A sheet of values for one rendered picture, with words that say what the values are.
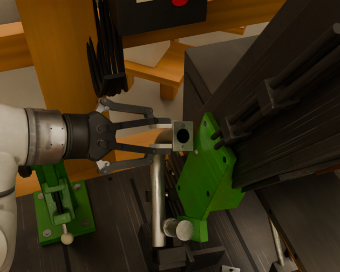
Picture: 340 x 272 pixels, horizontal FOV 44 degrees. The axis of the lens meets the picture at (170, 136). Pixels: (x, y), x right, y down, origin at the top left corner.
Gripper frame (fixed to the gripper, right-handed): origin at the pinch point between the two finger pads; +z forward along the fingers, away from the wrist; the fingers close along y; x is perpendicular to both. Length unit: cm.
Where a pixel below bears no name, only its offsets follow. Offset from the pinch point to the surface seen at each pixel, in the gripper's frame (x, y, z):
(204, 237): -3.4, -18.8, 5.3
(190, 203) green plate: 0.8, -13.1, 5.0
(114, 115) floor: 172, 12, 59
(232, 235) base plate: 11.4, -23.5, 23.3
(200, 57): 7.7, 16.8, 12.0
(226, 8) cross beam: 14.9, 31.1, 24.5
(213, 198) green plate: -7.7, -10.9, 4.4
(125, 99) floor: 178, 22, 68
